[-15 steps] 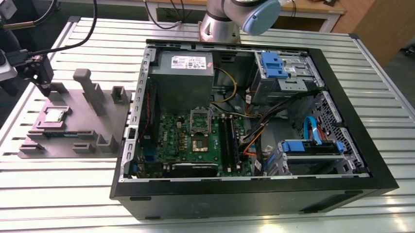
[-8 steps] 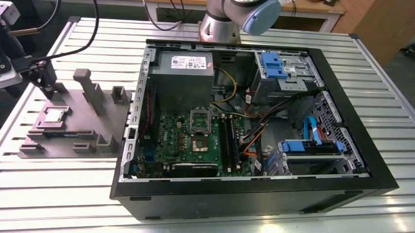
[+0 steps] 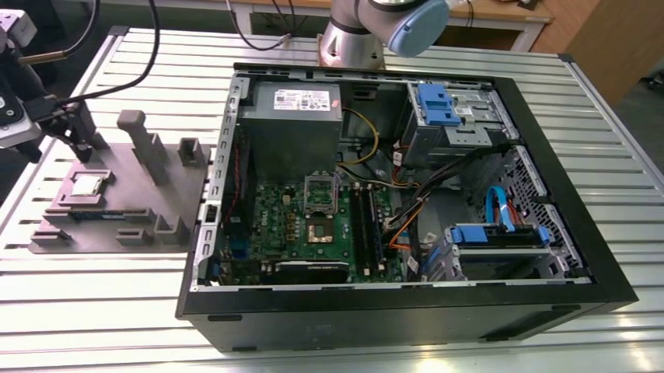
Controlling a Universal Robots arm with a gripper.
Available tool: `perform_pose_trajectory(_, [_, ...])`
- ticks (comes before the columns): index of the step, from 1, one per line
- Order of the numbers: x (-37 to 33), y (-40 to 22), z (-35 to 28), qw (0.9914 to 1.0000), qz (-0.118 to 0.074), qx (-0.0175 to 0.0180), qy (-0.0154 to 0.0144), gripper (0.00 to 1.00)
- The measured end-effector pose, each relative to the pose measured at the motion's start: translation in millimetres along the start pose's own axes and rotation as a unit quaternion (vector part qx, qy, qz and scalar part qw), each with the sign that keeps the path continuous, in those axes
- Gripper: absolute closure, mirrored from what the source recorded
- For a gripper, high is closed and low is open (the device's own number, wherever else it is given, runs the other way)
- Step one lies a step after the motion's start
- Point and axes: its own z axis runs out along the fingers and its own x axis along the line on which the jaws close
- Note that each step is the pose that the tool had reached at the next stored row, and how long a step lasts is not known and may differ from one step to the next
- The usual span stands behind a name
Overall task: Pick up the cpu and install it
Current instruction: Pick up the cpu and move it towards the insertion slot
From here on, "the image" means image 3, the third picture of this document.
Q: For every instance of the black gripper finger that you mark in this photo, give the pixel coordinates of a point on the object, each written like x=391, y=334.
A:
x=31, y=151
x=81, y=124

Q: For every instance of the silver CPU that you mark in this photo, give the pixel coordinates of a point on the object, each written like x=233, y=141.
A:
x=87, y=185

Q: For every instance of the thin metal locking lever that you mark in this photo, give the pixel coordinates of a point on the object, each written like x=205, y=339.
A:
x=338, y=180

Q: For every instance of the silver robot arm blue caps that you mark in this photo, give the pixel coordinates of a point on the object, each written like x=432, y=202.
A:
x=348, y=42

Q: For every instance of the grey parts rack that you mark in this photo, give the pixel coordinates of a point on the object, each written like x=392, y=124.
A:
x=130, y=186

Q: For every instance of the RAM stick on rack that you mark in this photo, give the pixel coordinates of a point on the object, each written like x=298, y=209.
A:
x=99, y=215

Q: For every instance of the grey power supply unit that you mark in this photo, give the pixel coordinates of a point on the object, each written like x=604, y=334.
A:
x=290, y=140

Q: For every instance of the green motherboard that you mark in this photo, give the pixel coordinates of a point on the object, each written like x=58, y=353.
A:
x=280, y=248

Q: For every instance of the black graphics card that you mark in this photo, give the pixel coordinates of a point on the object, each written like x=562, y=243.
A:
x=312, y=274

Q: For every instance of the blue plastic drive carrier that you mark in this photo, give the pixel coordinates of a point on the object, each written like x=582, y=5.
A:
x=436, y=101

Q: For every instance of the silver drive cage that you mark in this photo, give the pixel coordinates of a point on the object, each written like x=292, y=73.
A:
x=467, y=138

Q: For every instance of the black open PC case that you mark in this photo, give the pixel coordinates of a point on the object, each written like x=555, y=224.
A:
x=395, y=318

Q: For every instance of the hard disk in blue carrier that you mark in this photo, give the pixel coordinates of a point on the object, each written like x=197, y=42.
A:
x=469, y=236

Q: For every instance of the silver disk bay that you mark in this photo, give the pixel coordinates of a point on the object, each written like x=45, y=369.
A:
x=497, y=252

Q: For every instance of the wooden desk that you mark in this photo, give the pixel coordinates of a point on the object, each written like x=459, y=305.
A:
x=519, y=15

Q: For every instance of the wooden cabinet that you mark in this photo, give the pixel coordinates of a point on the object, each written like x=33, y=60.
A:
x=612, y=39

